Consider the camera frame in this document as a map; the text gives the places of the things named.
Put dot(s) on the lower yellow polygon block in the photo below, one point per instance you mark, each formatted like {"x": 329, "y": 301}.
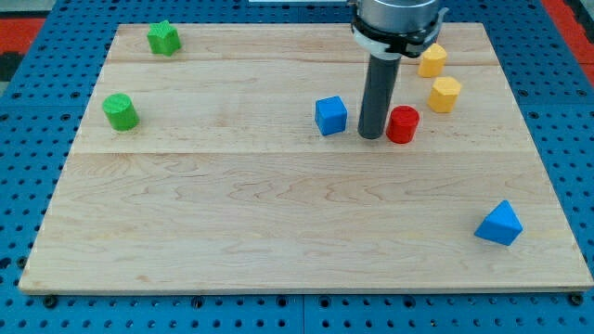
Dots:
{"x": 444, "y": 94}

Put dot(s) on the blue cube block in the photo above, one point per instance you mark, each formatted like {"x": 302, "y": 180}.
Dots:
{"x": 330, "y": 115}

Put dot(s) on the green star block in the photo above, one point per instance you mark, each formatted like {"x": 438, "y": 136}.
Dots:
{"x": 163, "y": 38}

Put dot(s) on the blue triangular prism block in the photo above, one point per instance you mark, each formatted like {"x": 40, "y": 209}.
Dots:
{"x": 501, "y": 225}

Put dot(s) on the upper yellow polygon block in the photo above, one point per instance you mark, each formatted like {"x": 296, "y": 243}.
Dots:
{"x": 432, "y": 61}

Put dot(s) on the yellow polygon block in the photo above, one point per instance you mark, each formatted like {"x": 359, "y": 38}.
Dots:
{"x": 444, "y": 94}
{"x": 432, "y": 61}

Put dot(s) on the green cylinder block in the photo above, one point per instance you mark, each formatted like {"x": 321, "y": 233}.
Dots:
{"x": 120, "y": 112}

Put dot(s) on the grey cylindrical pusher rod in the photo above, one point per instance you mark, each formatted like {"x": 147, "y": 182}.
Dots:
{"x": 379, "y": 86}

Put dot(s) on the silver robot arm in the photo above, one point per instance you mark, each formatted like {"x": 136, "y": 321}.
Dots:
{"x": 390, "y": 30}

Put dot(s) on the red cylinder block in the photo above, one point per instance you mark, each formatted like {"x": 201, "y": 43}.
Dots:
{"x": 403, "y": 123}

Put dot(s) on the light wooden board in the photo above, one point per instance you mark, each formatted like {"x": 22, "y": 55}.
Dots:
{"x": 226, "y": 185}

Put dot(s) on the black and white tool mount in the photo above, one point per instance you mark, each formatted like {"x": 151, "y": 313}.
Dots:
{"x": 393, "y": 45}

